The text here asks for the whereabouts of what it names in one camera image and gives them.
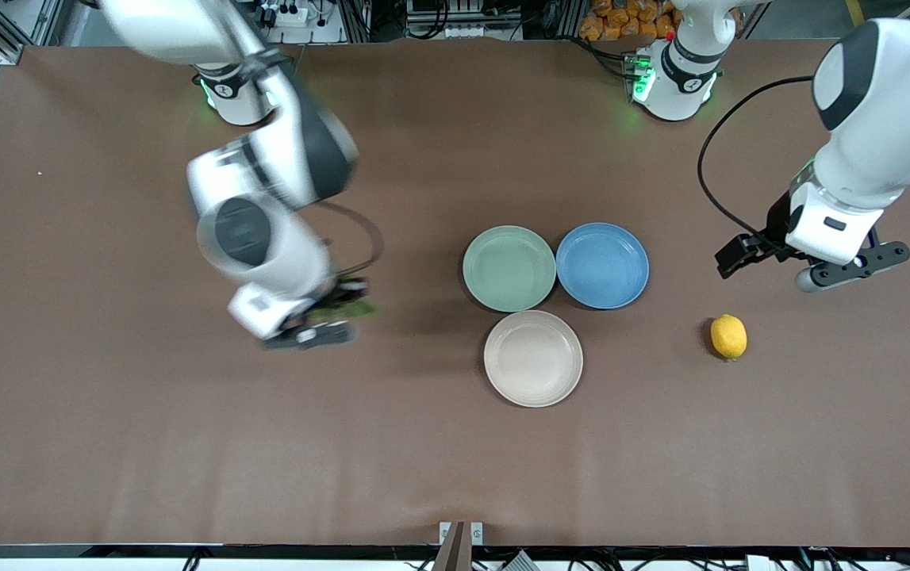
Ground blue round plate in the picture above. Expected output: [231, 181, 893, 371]
[556, 222, 651, 310]

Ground beige white round plate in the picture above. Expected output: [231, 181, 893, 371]
[484, 310, 584, 408]

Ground green lettuce leaf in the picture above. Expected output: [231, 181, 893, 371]
[308, 278, 376, 324]

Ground yellow lemon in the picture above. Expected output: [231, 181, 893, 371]
[710, 314, 748, 362]

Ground mint green round plate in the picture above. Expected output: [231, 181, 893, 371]
[463, 225, 557, 313]

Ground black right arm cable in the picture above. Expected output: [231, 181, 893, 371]
[316, 202, 386, 278]

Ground metal table edge bracket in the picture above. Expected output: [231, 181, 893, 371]
[439, 521, 485, 571]

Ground orange snack bag pile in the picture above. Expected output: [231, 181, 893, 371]
[579, 0, 682, 40]

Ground white power strip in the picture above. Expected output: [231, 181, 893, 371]
[260, 0, 313, 29]

